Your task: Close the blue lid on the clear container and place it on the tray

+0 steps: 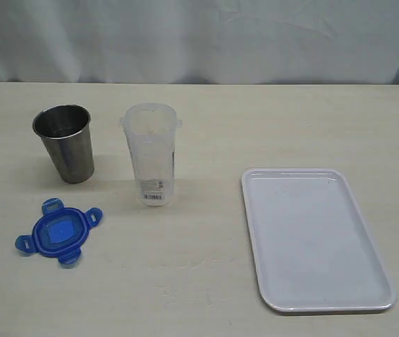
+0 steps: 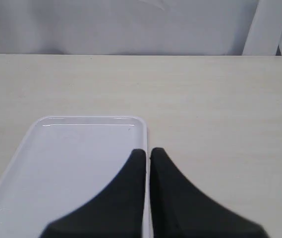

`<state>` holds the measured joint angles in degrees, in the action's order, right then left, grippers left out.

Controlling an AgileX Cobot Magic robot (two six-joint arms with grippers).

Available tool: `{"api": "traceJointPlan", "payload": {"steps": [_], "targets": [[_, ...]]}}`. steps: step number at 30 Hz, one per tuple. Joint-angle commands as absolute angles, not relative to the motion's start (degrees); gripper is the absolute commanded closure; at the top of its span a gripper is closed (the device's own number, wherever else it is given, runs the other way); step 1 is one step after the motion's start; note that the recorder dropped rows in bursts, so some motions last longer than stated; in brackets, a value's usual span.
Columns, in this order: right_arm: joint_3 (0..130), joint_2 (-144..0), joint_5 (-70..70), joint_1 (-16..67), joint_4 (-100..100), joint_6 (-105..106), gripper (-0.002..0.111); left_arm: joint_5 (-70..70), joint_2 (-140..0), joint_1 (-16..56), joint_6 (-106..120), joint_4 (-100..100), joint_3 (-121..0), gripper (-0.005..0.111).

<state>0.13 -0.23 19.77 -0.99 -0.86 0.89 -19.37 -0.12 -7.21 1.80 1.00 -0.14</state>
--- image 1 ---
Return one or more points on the blue plastic snap lid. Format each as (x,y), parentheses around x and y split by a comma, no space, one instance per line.
(60,232)

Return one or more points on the white rectangular plastic tray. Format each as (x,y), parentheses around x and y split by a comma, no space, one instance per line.
(311,247)

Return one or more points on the white backdrop curtain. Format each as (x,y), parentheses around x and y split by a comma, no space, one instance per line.
(200,42)

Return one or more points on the clear tall plastic container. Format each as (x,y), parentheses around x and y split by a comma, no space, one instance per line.
(150,130)

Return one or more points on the stainless steel cup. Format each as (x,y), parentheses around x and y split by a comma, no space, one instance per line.
(64,131)

